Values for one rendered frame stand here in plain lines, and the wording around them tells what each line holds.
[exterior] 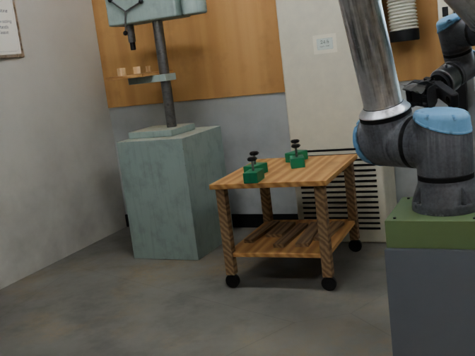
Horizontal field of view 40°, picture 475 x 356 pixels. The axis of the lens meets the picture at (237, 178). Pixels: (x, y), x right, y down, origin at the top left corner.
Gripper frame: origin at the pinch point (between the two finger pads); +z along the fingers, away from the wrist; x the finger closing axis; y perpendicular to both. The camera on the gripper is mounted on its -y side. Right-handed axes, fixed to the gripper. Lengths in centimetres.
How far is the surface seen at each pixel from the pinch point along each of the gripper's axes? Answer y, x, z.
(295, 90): 141, -53, -80
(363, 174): 103, -98, -81
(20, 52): 259, -1, 17
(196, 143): 176, -67, -29
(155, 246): 184, -116, 14
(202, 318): 90, -96, 45
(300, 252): 80, -93, -9
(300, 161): 104, -67, -40
